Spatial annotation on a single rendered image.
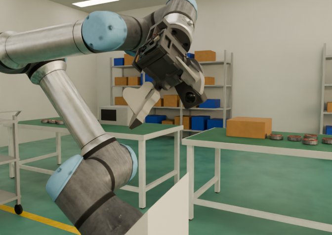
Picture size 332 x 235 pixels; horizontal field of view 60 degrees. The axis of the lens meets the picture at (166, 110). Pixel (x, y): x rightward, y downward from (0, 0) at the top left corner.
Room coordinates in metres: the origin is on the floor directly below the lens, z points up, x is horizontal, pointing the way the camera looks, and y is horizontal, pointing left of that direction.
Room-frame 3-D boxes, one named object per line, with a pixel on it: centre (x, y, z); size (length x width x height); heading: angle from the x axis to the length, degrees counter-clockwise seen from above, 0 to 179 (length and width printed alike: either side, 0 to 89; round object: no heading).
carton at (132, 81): (7.34, 0.73, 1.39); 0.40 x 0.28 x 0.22; 152
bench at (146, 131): (3.64, 0.97, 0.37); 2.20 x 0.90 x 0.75; 62
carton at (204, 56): (6.48, -0.87, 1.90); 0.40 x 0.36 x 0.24; 153
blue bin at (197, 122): (6.51, -0.80, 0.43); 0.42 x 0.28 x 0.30; 149
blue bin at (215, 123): (6.30, -1.18, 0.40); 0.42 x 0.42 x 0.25; 61
